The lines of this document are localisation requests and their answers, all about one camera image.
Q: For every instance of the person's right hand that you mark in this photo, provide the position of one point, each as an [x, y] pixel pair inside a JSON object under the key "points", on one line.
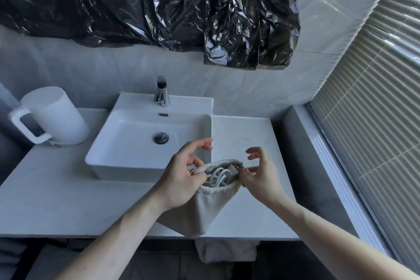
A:
{"points": [[264, 181]]}

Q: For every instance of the person's left hand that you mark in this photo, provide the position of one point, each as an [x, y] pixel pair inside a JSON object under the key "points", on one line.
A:
{"points": [[179, 181]]}

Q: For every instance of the person's left fingers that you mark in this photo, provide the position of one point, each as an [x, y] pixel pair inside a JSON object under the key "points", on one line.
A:
{"points": [[193, 146]]}

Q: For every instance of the person's right fingers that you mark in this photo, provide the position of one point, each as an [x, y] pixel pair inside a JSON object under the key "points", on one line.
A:
{"points": [[262, 155]]}

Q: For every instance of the person's left forearm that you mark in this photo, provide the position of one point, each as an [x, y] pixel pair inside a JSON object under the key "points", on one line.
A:
{"points": [[121, 240]]}

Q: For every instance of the person's right forearm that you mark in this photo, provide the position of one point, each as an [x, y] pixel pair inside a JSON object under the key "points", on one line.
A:
{"points": [[328, 240]]}

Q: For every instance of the grey charger adapter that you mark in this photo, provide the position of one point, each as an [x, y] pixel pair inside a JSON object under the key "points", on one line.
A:
{"points": [[233, 171]]}

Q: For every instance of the chrome sink drain stopper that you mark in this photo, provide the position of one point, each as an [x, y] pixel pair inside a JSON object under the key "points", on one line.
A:
{"points": [[160, 137]]}

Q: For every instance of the chrome faucet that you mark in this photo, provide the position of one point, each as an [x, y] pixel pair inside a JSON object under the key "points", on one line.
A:
{"points": [[161, 92]]}

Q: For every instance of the white ceramic sink basin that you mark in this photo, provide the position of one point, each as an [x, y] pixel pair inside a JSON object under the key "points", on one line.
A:
{"points": [[131, 132]]}

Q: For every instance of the white towel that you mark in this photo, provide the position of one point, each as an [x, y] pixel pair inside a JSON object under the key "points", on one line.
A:
{"points": [[226, 252]]}

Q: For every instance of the window blinds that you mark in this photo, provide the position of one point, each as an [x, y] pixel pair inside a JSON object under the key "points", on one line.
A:
{"points": [[377, 109]]}

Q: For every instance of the white electric kettle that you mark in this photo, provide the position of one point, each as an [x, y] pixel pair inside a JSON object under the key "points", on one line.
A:
{"points": [[57, 115]]}

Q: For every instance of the black plastic sheet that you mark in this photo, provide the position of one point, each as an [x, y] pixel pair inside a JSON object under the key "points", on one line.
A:
{"points": [[147, 1]]}

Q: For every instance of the white window frame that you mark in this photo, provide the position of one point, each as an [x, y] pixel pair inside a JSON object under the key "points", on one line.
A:
{"points": [[341, 184]]}

